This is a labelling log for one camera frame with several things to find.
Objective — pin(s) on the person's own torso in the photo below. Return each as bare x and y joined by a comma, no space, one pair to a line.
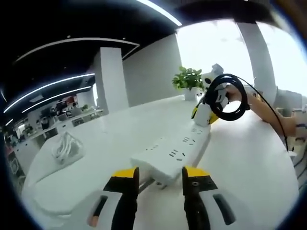
301,134

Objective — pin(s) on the white ceiling rail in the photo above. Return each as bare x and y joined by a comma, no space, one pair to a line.
84,39

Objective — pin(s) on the white power strip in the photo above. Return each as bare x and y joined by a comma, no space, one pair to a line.
168,155

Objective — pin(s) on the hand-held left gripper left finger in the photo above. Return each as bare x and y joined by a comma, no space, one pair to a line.
122,191

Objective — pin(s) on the white desk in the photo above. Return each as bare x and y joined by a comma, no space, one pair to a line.
239,155

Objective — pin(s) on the long ceiling light strip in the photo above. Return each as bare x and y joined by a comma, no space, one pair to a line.
163,13

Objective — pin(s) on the potted green plant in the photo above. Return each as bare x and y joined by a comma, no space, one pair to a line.
188,79

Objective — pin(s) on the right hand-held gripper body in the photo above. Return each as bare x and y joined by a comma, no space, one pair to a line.
208,81

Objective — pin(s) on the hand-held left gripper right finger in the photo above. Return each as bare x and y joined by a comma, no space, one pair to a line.
194,191

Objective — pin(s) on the person's right hand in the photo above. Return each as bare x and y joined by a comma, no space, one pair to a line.
236,94

